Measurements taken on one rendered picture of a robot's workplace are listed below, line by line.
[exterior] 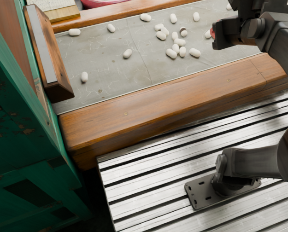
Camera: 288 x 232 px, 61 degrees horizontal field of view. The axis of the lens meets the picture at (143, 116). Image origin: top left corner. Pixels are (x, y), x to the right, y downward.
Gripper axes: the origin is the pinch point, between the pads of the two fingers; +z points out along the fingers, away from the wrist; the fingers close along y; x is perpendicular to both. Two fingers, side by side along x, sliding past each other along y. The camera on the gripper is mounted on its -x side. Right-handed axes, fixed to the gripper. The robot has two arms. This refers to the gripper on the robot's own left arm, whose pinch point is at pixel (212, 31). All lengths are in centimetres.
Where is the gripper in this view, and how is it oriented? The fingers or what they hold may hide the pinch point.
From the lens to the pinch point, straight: 73.2
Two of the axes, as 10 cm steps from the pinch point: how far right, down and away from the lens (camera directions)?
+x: 2.0, 9.0, 3.9
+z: -3.3, -3.1, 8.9
